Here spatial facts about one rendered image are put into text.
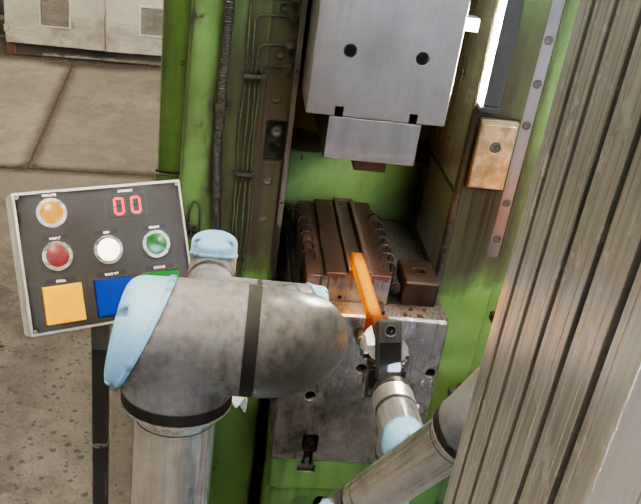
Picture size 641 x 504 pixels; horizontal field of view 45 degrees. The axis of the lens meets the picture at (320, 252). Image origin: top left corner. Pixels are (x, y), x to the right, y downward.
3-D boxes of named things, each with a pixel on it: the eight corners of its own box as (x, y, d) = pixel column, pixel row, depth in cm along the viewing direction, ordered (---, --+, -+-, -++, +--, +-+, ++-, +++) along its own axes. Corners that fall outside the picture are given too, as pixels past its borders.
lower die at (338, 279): (386, 304, 187) (392, 273, 184) (303, 298, 185) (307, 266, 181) (364, 227, 224) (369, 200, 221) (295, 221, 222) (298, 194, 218)
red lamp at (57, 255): (68, 270, 153) (67, 250, 151) (43, 268, 152) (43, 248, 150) (71, 262, 156) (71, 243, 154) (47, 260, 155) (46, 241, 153)
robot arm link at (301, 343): (376, 299, 76) (327, 271, 124) (263, 289, 75) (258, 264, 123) (364, 418, 76) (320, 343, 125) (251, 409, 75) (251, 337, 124)
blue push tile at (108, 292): (136, 311, 160) (131, 275, 159) (99, 317, 156) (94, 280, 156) (134, 311, 161) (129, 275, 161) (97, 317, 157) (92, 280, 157)
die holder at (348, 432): (415, 465, 204) (450, 322, 184) (270, 458, 200) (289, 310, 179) (384, 343, 254) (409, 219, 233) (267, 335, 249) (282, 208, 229)
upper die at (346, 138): (413, 166, 171) (421, 125, 167) (323, 157, 169) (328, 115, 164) (385, 108, 208) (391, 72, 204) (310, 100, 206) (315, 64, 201)
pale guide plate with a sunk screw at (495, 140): (502, 190, 189) (520, 123, 181) (466, 187, 188) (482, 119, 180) (500, 187, 191) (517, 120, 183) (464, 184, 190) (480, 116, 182)
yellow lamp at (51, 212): (62, 227, 153) (61, 207, 151) (37, 225, 152) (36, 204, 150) (65, 220, 155) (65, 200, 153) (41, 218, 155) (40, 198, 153)
